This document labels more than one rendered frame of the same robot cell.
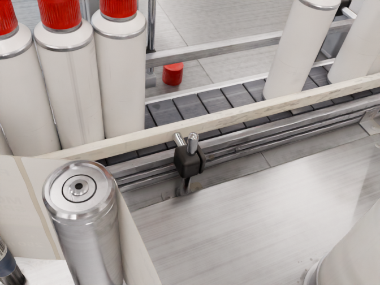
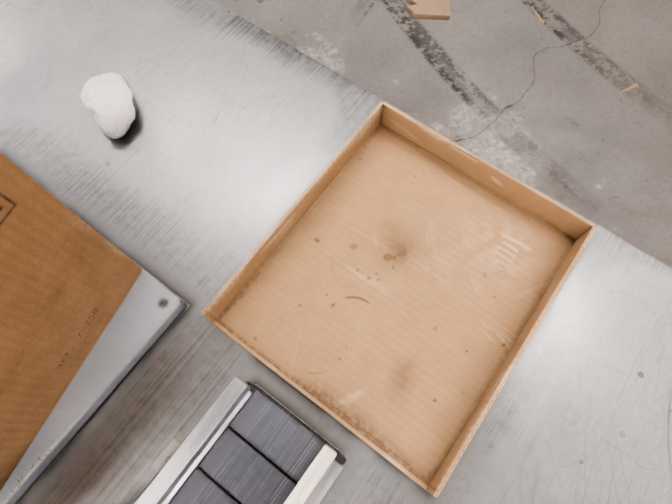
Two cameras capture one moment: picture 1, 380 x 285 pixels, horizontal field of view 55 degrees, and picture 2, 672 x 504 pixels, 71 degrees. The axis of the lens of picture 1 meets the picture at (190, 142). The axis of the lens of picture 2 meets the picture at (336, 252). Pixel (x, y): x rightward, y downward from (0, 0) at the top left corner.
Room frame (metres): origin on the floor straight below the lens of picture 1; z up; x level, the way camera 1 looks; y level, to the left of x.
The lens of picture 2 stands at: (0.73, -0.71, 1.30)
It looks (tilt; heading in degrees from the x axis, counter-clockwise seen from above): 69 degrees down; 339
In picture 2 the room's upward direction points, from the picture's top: 2 degrees counter-clockwise
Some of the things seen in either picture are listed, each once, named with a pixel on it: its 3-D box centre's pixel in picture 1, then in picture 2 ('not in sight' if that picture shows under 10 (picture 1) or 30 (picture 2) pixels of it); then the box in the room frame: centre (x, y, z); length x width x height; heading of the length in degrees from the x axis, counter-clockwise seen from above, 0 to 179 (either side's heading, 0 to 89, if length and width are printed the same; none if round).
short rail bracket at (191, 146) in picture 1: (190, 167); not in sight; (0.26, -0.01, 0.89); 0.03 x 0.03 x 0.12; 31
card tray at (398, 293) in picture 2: not in sight; (402, 274); (0.85, -0.82, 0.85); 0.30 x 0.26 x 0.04; 121
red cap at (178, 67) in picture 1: (172, 71); not in sight; (0.48, 0.05, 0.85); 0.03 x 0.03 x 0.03
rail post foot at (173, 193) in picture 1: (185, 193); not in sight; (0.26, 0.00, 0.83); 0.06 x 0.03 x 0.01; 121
